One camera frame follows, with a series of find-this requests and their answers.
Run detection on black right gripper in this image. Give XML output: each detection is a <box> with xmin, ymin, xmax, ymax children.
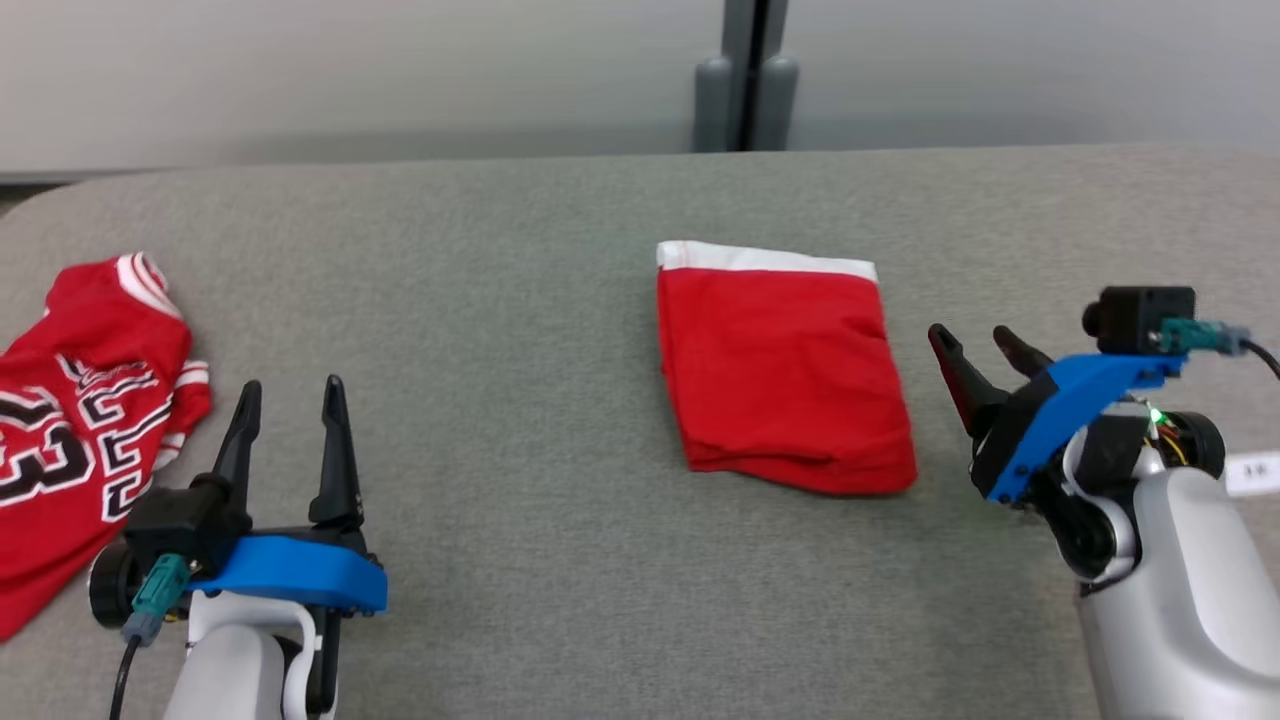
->
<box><xmin>927</xmin><ymin>324</ymin><xmax>1061</xmax><ymax>501</ymax></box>

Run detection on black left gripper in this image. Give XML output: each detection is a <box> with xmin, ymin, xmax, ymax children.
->
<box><xmin>210</xmin><ymin>374</ymin><xmax>371</xmax><ymax>554</ymax></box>

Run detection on red shorts with white waistband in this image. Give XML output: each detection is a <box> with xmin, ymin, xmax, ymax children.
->
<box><xmin>655</xmin><ymin>240</ymin><xmax>919</xmax><ymax>498</ymax></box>

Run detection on red Bulls 23 jersey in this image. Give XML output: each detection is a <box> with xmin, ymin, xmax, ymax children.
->
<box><xmin>0</xmin><ymin>252</ymin><xmax>213</xmax><ymax>641</ymax></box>

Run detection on left camera cable green plug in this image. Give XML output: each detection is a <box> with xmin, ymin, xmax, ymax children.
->
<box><xmin>108</xmin><ymin>555</ymin><xmax>193</xmax><ymax>720</ymax></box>

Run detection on camera cable green plug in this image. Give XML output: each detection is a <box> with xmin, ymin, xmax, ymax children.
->
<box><xmin>108</xmin><ymin>555</ymin><xmax>193</xmax><ymax>720</ymax></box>
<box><xmin>1160</xmin><ymin>318</ymin><xmax>1280</xmax><ymax>381</ymax></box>

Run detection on right camera cable green plug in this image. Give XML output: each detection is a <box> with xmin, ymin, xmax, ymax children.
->
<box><xmin>1160</xmin><ymin>318</ymin><xmax>1280</xmax><ymax>381</ymax></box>

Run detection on grey metal partition post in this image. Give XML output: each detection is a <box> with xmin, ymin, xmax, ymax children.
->
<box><xmin>693</xmin><ymin>0</ymin><xmax>801</xmax><ymax>153</ymax></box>

